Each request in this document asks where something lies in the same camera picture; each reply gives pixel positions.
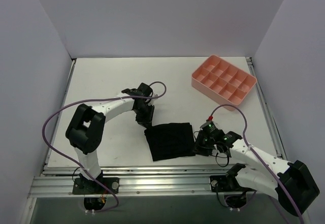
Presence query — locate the black underwear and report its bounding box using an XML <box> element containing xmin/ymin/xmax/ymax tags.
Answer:
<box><xmin>144</xmin><ymin>122</ymin><xmax>195</xmax><ymax>162</ymax></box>

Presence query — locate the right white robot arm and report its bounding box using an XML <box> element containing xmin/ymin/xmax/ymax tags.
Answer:
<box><xmin>194</xmin><ymin>121</ymin><xmax>320</xmax><ymax>216</ymax></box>

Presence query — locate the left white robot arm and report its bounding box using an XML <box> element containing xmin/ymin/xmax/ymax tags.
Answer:
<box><xmin>66</xmin><ymin>83</ymin><xmax>154</xmax><ymax>193</ymax></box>

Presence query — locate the pink compartment tray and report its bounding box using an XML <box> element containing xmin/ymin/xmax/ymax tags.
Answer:
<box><xmin>191</xmin><ymin>55</ymin><xmax>258</xmax><ymax>111</ymax></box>

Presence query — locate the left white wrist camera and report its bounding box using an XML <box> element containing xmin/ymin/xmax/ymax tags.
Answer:
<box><xmin>148</xmin><ymin>94</ymin><xmax>158</xmax><ymax>106</ymax></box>

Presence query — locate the thin black wire loop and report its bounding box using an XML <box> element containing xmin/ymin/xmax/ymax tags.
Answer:
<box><xmin>192</xmin><ymin>131</ymin><xmax>232</xmax><ymax>169</ymax></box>

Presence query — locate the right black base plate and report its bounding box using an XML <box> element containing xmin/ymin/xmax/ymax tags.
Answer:
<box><xmin>209</xmin><ymin>175</ymin><xmax>254</xmax><ymax>193</ymax></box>

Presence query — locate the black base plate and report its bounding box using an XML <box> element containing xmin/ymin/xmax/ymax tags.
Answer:
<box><xmin>72</xmin><ymin>175</ymin><xmax>120</xmax><ymax>195</ymax></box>
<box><xmin>209</xmin><ymin>175</ymin><xmax>254</xmax><ymax>193</ymax></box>

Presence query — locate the aluminium mounting rail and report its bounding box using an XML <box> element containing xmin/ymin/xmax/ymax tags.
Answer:
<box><xmin>28</xmin><ymin>165</ymin><xmax>304</xmax><ymax>198</ymax></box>

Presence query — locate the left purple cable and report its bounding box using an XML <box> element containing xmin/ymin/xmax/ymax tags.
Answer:
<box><xmin>41</xmin><ymin>81</ymin><xmax>168</xmax><ymax>213</ymax></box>

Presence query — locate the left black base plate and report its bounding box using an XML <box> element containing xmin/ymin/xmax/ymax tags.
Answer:
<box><xmin>72</xmin><ymin>175</ymin><xmax>120</xmax><ymax>195</ymax></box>

